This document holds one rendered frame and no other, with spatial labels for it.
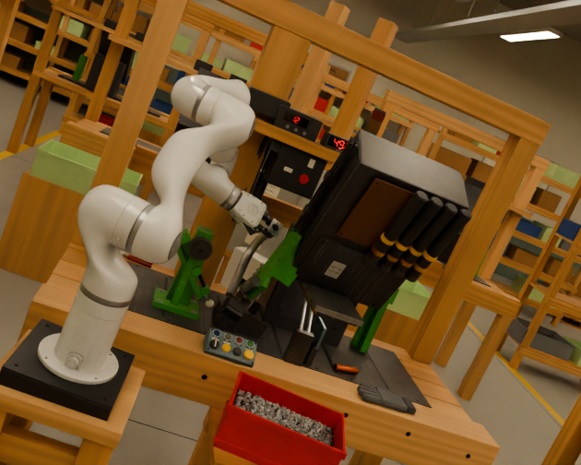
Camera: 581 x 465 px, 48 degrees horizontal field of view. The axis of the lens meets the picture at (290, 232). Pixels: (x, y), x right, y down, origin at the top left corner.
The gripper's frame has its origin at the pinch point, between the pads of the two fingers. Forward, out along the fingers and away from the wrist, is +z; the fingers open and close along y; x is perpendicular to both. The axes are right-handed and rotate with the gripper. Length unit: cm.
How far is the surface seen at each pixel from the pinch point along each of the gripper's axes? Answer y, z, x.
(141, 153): 15, -45, 33
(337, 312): -23.8, 23.1, -20.3
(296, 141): 28.5, -9.1, -9.8
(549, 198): 594, 493, 322
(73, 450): -91, -23, -12
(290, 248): -8.5, 5.4, -10.2
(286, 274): -13.2, 10.3, -4.1
